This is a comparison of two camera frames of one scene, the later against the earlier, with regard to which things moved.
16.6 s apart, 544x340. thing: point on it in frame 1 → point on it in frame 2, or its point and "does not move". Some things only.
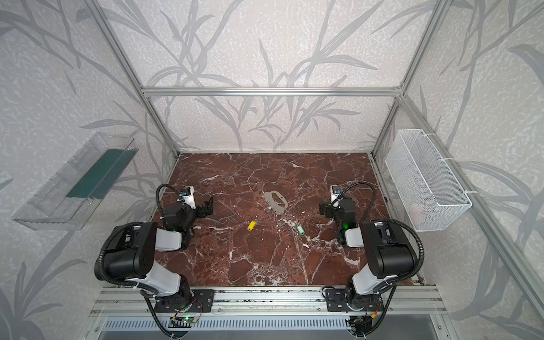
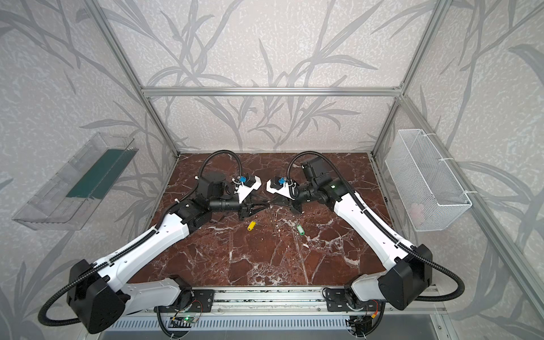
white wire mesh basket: [431, 194] does not move
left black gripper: [200, 210] → [245, 207]
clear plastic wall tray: [70, 199] does not move
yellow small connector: [251, 226] does not move
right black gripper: [330, 209] → [293, 204]
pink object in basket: [417, 214] does not move
